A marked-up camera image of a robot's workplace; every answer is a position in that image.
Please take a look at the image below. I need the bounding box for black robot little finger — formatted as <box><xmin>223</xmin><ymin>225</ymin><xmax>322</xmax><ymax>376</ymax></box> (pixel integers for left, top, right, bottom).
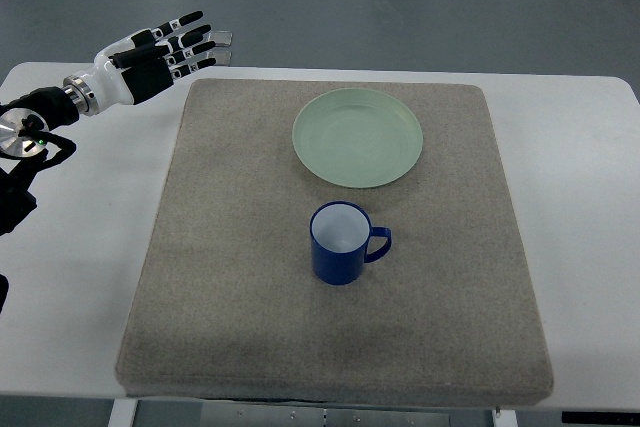
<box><xmin>170</xmin><ymin>58</ymin><xmax>216</xmax><ymax>80</ymax></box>

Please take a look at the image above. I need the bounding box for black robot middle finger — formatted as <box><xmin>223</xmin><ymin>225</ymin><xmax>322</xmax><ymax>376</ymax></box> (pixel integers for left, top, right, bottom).
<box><xmin>165</xmin><ymin>24</ymin><xmax>211</xmax><ymax>49</ymax></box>

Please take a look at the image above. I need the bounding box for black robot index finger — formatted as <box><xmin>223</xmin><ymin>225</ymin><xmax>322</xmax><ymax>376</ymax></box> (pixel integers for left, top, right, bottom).
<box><xmin>152</xmin><ymin>10</ymin><xmax>203</xmax><ymax>38</ymax></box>

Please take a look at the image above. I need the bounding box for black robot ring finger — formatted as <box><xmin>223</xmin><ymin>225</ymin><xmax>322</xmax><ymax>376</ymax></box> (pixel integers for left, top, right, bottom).
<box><xmin>167</xmin><ymin>41</ymin><xmax>216</xmax><ymax>65</ymax></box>

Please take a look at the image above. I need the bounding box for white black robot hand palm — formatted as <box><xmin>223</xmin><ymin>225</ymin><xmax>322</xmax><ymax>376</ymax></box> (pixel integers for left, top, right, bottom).
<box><xmin>63</xmin><ymin>29</ymin><xmax>173</xmax><ymax>116</ymax></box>

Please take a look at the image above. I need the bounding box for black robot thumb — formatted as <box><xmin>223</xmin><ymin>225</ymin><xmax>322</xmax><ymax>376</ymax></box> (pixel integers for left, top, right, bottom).
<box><xmin>109</xmin><ymin>45</ymin><xmax>169</xmax><ymax>67</ymax></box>

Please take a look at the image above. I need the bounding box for blue enamel mug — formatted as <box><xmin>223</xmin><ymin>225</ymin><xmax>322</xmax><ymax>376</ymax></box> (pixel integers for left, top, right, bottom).
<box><xmin>309</xmin><ymin>201</ymin><xmax>393</xmax><ymax>286</ymax></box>

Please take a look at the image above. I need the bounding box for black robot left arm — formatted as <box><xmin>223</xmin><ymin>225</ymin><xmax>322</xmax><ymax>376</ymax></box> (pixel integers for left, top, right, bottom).
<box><xmin>1</xmin><ymin>11</ymin><xmax>232</xmax><ymax>234</ymax></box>

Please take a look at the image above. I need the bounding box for light green plate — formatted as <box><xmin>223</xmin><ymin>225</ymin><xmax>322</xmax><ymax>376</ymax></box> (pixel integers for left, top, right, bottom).
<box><xmin>292</xmin><ymin>88</ymin><xmax>424</xmax><ymax>189</ymax></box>

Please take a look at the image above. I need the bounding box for beige felt mat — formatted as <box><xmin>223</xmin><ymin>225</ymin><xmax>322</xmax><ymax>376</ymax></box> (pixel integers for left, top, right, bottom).
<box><xmin>115</xmin><ymin>79</ymin><xmax>554</xmax><ymax>407</ymax></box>

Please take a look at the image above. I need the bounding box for white table frame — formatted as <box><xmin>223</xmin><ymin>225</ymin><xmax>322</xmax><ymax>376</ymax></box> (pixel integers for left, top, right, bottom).
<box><xmin>107</xmin><ymin>396</ymin><xmax>519</xmax><ymax>427</ymax></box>

